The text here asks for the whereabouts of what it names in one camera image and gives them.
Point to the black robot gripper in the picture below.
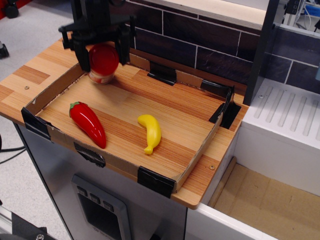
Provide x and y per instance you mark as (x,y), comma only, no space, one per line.
(98,25)

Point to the red-lidded spice bottle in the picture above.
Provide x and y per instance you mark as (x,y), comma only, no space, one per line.
(103,61)

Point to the taped cardboard fence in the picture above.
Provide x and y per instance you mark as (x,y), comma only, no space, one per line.
(197,123)

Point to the red toy chili pepper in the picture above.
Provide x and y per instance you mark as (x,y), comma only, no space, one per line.
(86,119)

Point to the yellow toy banana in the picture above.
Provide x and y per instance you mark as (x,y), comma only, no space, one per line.
(153,132)

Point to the grey dishwasher control panel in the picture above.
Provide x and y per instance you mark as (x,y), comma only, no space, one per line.
(107,214)

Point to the white toy sink unit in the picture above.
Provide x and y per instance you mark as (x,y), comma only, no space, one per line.
(268,187)

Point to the dark left back post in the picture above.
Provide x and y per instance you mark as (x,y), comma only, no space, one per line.
(77,14)

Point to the dark grey vertical post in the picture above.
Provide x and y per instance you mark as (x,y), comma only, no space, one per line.
(253,83)

